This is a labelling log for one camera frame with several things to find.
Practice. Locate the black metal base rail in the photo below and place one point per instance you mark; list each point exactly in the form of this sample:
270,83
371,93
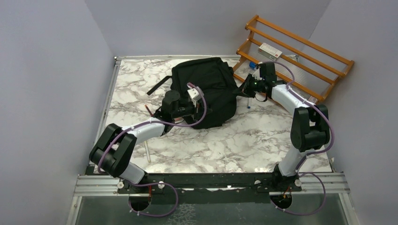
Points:
209,188

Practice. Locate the small red white box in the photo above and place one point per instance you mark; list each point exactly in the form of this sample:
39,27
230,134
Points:
313,100

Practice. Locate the orange wooden shelf rack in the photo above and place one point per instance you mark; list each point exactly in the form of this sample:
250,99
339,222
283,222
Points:
316,69

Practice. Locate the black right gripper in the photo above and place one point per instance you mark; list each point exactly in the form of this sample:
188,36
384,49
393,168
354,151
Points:
244,90

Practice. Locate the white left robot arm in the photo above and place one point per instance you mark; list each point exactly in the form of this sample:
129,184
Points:
113,150

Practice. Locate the pale yellow pencil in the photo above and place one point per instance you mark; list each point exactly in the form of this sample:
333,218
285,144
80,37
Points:
147,150

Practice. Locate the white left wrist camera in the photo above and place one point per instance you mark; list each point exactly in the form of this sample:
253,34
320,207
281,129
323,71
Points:
195,95

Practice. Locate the small blue object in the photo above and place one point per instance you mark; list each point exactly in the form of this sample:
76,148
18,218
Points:
252,65

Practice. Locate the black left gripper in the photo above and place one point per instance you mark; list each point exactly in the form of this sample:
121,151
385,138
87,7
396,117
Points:
194,109

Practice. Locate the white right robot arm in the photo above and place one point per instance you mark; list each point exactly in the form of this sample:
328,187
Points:
310,129

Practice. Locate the black student bag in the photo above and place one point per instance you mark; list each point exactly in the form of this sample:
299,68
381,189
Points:
215,79

